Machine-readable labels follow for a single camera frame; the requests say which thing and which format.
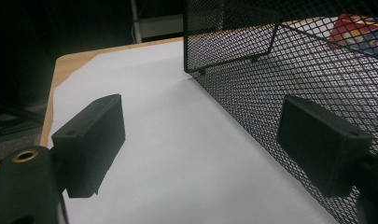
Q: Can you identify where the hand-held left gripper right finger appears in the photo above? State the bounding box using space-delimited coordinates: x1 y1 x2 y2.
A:
275 94 375 199

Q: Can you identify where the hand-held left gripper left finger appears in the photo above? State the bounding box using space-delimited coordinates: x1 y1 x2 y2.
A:
50 93 127 199

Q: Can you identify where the black wire mesh basket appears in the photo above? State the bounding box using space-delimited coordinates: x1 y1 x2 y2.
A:
182 0 378 224

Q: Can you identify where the white table mat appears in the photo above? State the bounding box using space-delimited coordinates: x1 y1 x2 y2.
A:
47 40 340 224

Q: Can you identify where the red blue yellow packet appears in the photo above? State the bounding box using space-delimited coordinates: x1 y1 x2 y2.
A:
328 12 378 60

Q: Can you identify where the metal stand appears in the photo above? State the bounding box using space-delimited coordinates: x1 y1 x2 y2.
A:
130 0 185 44

